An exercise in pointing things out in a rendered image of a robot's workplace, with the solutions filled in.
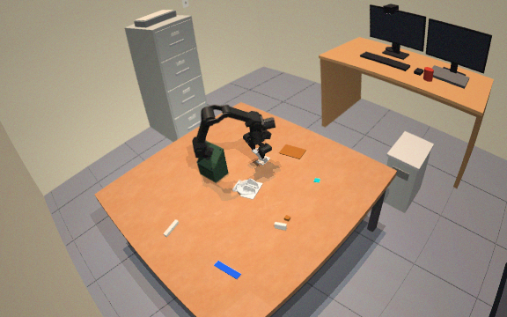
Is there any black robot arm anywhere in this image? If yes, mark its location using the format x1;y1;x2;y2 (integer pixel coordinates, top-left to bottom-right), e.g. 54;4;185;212
192;104;276;159

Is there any white flat bar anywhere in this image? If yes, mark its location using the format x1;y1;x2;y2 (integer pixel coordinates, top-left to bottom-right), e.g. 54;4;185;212
163;220;179;237

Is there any blue flat bar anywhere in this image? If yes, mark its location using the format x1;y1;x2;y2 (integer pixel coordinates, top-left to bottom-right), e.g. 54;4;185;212
214;261;241;279

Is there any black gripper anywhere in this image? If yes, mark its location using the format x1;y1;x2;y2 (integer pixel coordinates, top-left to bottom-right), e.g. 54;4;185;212
243;131;272;159

